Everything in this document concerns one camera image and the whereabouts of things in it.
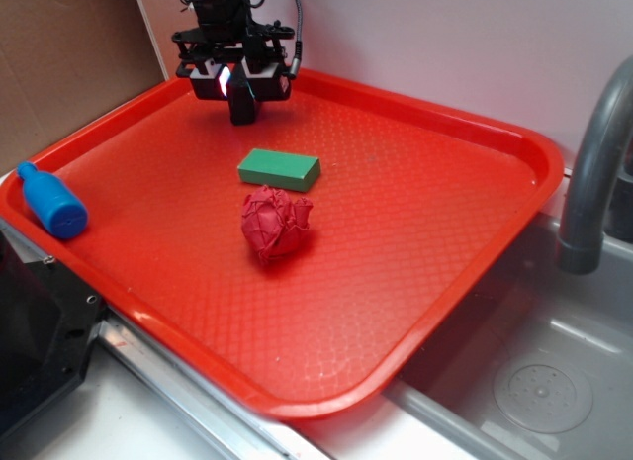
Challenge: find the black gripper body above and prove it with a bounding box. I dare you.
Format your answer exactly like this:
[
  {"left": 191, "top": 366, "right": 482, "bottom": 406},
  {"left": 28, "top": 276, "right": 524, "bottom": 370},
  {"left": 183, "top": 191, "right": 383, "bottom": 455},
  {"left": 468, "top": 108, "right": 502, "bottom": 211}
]
[{"left": 171, "top": 21, "right": 295, "bottom": 78}]

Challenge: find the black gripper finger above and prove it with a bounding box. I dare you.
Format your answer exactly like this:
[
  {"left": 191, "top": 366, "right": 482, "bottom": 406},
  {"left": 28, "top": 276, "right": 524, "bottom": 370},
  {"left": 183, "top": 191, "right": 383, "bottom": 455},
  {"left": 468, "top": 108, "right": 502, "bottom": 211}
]
[
  {"left": 246, "top": 62, "right": 292, "bottom": 102},
  {"left": 189, "top": 62, "right": 228, "bottom": 100}
]

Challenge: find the black box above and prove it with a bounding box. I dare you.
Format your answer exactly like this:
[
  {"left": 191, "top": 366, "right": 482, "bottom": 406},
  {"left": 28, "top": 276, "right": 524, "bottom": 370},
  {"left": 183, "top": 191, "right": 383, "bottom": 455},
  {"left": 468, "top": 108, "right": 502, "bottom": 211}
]
[{"left": 226, "top": 64, "right": 259, "bottom": 126}]

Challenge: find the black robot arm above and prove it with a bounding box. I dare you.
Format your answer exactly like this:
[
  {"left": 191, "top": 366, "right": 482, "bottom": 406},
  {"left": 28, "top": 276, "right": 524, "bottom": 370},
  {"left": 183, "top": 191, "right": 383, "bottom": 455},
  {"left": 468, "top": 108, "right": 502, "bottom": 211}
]
[{"left": 171, "top": 0, "right": 295, "bottom": 102}]

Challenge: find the green rectangular block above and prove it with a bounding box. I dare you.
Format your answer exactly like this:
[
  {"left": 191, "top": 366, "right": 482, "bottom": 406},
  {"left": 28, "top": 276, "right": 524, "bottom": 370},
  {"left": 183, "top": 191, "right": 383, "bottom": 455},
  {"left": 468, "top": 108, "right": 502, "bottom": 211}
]
[{"left": 237, "top": 148, "right": 321, "bottom": 193}]

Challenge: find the crumpled red cloth ball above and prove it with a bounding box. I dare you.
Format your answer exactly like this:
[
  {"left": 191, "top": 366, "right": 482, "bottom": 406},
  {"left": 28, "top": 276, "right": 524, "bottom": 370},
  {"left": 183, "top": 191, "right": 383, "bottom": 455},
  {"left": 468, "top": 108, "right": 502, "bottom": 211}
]
[{"left": 241, "top": 185, "right": 314, "bottom": 264}]

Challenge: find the brown cardboard panel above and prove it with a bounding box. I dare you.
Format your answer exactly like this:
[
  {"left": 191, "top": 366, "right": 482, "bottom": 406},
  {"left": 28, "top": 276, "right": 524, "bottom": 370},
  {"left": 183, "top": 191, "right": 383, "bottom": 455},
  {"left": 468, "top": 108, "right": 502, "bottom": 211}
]
[{"left": 1, "top": 0, "right": 197, "bottom": 174}]

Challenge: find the red plastic tray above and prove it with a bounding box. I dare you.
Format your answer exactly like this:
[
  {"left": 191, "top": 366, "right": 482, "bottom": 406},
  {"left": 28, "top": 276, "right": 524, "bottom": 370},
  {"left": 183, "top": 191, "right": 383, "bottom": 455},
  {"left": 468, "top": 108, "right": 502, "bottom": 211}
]
[{"left": 1, "top": 71, "right": 564, "bottom": 420}]

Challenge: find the blue plastic bottle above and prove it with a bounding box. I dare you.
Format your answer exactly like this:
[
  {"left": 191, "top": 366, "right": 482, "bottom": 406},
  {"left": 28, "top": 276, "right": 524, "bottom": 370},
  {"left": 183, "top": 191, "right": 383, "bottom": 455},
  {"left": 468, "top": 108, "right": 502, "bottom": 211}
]
[{"left": 17, "top": 161, "right": 88, "bottom": 239}]

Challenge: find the grey sink faucet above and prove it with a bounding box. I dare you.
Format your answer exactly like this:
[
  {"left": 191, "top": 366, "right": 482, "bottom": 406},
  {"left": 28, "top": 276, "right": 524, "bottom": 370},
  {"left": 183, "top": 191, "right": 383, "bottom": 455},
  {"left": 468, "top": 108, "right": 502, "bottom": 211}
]
[{"left": 555, "top": 58, "right": 632, "bottom": 274}]

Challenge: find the grey plastic sink basin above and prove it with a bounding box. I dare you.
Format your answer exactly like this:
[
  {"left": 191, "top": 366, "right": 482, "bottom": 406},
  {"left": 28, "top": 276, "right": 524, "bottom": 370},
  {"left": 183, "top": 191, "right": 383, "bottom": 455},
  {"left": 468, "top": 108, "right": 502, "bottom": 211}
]
[{"left": 298, "top": 193, "right": 632, "bottom": 459}]

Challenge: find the grey flexible cable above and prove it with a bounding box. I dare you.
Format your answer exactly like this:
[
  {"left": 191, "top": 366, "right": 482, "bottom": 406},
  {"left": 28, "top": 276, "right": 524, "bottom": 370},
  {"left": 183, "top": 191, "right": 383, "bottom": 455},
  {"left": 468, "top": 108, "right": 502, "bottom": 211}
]
[{"left": 288, "top": 0, "right": 304, "bottom": 81}]

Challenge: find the black metal bracket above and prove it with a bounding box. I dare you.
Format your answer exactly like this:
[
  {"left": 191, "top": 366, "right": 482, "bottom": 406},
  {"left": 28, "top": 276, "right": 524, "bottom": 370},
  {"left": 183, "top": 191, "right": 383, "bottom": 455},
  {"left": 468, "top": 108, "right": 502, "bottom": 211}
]
[{"left": 1, "top": 237, "right": 106, "bottom": 439}]

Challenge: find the silver metal rail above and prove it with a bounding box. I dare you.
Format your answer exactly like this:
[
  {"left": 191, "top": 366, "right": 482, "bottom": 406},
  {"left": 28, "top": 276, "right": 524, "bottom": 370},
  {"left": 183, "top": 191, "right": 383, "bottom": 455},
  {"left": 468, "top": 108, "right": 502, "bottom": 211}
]
[{"left": 98, "top": 315, "right": 322, "bottom": 459}]

